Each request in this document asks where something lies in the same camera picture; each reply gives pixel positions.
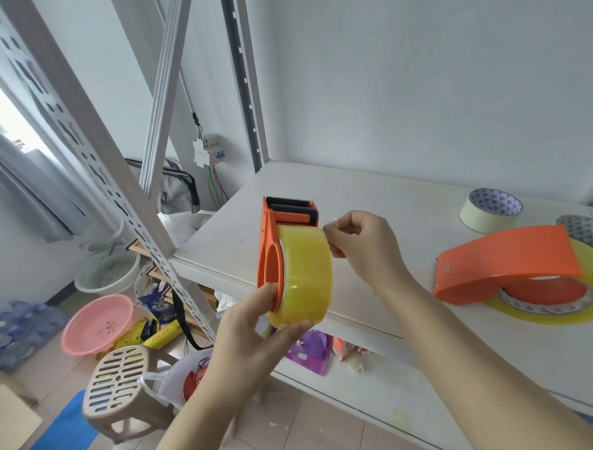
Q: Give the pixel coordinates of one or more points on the person's right hand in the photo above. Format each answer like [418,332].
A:
[370,250]

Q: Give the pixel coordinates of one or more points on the person's left hand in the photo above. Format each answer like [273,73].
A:
[241,357]

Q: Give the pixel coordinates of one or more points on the yellow tape roll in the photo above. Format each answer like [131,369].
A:
[306,273]
[584,255]

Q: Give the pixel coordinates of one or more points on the orange tape dispenser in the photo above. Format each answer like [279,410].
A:
[268,250]
[505,255]

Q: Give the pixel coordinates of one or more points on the cream tape roll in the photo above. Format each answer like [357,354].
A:
[482,220]

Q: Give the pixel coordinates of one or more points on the white tape roll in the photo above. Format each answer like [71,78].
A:
[579,227]

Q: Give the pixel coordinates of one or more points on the person's right forearm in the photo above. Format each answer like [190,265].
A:
[472,371]

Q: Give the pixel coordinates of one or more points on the white red-printed plastic bag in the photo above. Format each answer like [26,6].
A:
[185,375]

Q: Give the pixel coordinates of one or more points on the brown wooden crate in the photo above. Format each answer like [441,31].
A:
[208,296]

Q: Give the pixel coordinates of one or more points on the purple plastic bag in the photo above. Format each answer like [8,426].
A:
[310,352]

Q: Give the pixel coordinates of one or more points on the yellow packet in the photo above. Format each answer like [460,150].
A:
[162,336]

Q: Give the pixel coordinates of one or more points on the blue packet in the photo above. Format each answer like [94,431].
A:
[157,306]

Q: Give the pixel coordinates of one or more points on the red and white packet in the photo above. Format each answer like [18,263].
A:
[343,350]

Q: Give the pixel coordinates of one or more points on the beige slotted plastic stool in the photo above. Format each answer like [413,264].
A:
[116,380]

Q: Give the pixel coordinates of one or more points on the pink plastic basin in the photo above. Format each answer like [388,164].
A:
[97,324]

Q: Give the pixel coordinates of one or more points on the white plastic basin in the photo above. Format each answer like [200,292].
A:
[106,273]

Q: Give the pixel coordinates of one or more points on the grey bag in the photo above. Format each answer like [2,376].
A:
[178,194]

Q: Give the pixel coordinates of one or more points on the blue mat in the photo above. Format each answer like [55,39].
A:
[65,426]

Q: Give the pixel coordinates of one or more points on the white circuit breaker box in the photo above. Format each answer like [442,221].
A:
[208,150]

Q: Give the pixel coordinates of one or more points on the pack of water bottles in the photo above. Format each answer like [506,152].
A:
[28,334]

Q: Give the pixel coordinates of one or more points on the beige cardboard box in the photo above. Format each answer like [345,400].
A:
[16,422]

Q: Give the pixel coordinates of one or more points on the white and dark shelf post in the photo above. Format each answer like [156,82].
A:
[243,92]

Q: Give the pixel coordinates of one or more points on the white aluminium rail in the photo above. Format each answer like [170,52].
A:
[164,102]

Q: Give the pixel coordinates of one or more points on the white perforated shelf post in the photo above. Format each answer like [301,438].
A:
[83,125]

